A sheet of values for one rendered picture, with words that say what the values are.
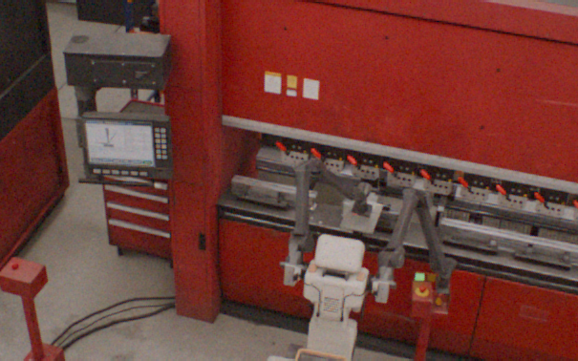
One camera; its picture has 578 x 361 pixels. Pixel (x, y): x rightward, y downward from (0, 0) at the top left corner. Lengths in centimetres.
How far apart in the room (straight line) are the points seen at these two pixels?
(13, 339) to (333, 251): 240
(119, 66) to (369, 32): 123
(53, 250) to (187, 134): 184
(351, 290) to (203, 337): 168
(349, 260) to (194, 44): 136
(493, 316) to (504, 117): 122
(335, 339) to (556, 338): 142
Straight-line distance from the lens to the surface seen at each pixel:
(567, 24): 418
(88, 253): 614
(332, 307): 405
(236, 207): 500
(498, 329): 511
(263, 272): 523
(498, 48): 427
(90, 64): 438
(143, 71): 432
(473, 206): 507
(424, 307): 465
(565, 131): 445
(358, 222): 472
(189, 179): 488
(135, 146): 453
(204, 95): 455
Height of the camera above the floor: 384
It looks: 35 degrees down
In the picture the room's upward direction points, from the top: 2 degrees clockwise
